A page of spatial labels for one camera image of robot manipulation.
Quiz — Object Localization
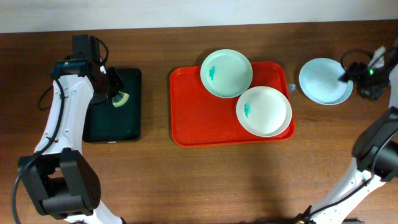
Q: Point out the green yellow sponge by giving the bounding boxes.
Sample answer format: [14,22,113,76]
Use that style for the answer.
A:
[112,91,129,108]

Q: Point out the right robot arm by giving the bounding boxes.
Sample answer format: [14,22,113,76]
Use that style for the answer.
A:
[293,45,397,224]

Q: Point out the black plastic tray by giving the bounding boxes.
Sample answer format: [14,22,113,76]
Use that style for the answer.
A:
[83,68,142,143]

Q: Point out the red plastic tray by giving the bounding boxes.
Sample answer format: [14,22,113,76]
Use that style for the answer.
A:
[170,66,296,147]

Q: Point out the mint green plate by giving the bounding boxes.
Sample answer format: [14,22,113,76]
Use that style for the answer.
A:
[200,49,253,98]

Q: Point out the white plate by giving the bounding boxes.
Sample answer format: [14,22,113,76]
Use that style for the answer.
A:
[236,86,293,138]

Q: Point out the light blue plate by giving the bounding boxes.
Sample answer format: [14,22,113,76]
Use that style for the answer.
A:
[298,58,353,105]

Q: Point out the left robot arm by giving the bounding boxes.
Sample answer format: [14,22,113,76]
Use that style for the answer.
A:
[12,34,125,223]

